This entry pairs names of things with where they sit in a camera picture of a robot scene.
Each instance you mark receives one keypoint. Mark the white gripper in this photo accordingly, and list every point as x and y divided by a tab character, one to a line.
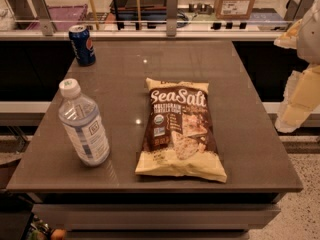
310	39

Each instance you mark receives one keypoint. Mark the clear plastic water bottle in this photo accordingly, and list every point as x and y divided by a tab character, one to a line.
82	121

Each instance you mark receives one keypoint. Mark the blue pepsi can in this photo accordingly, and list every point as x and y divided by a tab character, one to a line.
79	36

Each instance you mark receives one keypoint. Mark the brown cardboard box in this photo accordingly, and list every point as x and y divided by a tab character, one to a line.
233	9

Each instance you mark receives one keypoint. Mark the sea salt chips bag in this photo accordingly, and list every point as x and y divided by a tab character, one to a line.
178	139

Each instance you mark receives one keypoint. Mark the yellow wooden stick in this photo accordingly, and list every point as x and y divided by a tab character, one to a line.
92	4

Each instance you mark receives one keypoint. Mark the purple plastic crate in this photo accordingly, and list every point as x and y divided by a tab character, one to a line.
63	17

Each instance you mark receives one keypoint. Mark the orange fruit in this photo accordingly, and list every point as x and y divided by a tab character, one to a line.
58	234

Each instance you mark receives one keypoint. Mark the metal railing post right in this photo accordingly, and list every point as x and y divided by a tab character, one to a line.
296	9

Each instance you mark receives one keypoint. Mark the metal railing post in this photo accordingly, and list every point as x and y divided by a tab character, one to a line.
171	17
46	25
296	9

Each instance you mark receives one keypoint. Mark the metal railing post centre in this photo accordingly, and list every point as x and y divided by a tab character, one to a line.
171	17

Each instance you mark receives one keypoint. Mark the metal railing post left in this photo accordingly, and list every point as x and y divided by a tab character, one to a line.
46	25

